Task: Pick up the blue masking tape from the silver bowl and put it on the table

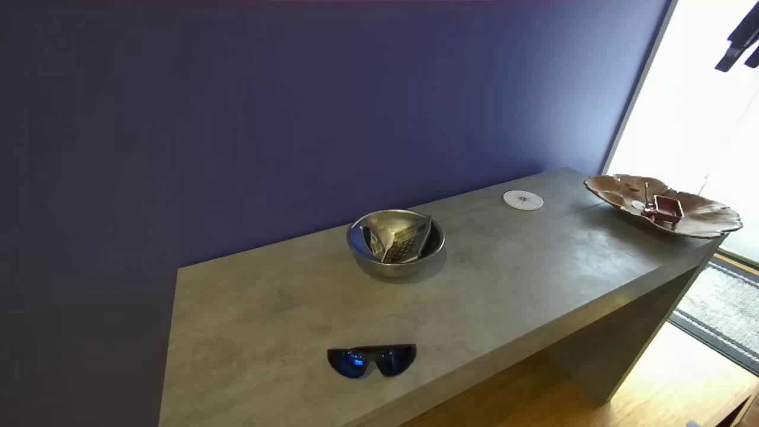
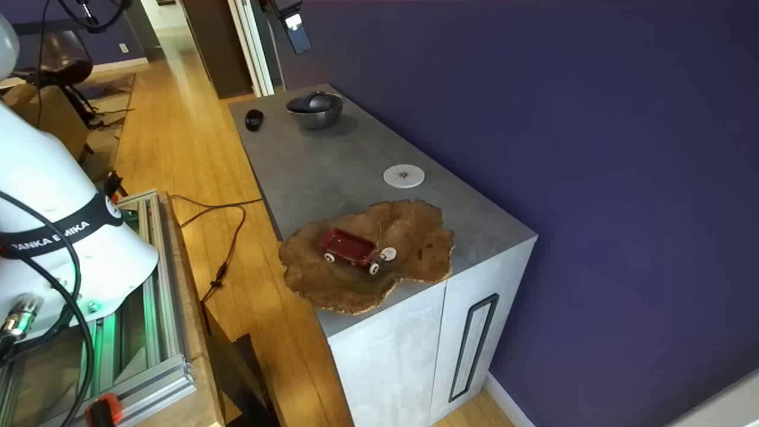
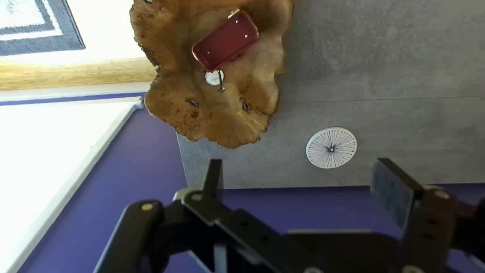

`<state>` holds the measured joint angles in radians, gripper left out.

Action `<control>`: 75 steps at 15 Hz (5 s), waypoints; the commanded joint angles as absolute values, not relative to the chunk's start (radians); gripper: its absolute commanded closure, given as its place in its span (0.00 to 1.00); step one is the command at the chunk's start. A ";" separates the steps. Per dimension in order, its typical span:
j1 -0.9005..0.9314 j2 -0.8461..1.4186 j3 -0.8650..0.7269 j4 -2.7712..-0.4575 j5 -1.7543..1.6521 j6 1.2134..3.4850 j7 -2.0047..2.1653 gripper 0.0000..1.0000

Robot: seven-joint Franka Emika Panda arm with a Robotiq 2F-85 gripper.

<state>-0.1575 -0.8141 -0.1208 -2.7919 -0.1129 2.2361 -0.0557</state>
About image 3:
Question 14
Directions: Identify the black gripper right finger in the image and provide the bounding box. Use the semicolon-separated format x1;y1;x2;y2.
369;157;485;273

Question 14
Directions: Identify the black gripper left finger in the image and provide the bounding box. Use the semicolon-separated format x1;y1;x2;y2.
94;158;324;273

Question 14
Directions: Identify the white round disc sticker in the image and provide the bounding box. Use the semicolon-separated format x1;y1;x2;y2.
304;126;359;170

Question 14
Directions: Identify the brown burl wood tray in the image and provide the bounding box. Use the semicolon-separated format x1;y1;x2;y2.
128;0;294;151

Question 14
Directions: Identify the grey concrete-look table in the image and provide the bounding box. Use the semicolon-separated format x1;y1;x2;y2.
174;0;485;192

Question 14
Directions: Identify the red key fob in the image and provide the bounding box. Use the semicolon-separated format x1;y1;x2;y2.
191;8;262;73

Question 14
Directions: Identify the grey and white rug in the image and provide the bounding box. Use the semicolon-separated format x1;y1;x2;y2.
0;0;86;58

